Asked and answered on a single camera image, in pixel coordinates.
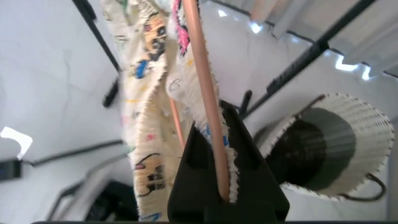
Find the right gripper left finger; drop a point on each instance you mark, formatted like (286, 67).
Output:
(192, 180)

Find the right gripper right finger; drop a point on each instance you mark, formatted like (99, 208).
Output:
(258, 186)

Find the cream printed garment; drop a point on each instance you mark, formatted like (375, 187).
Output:
(146, 124)

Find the pink clothes hanger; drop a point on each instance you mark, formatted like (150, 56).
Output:
(199, 62)

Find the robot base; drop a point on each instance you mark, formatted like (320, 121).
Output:
(118, 202)

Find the white laundry basket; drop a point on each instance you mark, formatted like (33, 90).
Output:
(373, 130)

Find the black clothes rack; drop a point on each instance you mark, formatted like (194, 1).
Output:
(298, 63)

